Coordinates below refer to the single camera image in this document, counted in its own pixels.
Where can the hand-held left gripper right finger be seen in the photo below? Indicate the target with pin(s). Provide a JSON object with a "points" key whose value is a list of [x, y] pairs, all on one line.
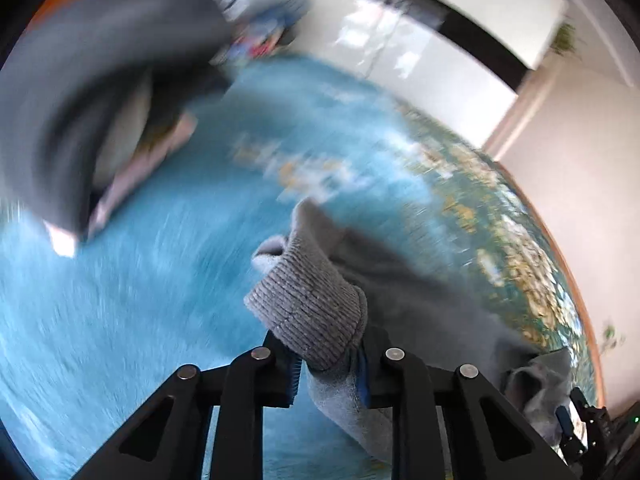
{"points": [[363, 385]]}

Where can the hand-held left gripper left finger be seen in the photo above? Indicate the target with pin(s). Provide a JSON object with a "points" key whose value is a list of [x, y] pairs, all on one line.
{"points": [[292, 380]]}

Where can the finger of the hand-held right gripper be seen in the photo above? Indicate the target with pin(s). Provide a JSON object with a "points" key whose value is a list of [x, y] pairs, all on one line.
{"points": [[580, 402], [564, 422]]}

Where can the grey knitted sweater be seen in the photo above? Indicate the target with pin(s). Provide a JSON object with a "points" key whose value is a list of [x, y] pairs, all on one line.
{"points": [[310, 300]]}

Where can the teal floral plush blanket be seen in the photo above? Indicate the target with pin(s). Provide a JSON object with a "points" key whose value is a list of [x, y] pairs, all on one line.
{"points": [[150, 310]]}

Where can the pink cloth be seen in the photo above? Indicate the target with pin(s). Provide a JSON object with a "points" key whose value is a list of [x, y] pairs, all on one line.
{"points": [[145, 160]]}

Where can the floral print folded quilt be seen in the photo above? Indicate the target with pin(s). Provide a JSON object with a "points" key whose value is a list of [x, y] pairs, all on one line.
{"points": [[260, 35]]}

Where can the green potted plant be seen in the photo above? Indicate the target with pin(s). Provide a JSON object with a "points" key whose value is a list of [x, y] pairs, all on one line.
{"points": [[567, 40]]}

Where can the dark grey cloth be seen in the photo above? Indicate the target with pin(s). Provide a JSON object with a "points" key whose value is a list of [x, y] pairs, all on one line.
{"points": [[75, 60]]}

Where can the white wall socket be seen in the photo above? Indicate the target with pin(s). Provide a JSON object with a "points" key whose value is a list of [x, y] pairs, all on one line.
{"points": [[610, 334]]}

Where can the orange wooden bed frame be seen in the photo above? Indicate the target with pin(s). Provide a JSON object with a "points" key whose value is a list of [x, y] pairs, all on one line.
{"points": [[586, 305]]}

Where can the wooden door frame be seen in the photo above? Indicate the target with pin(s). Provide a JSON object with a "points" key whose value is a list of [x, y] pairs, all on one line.
{"points": [[520, 115]]}

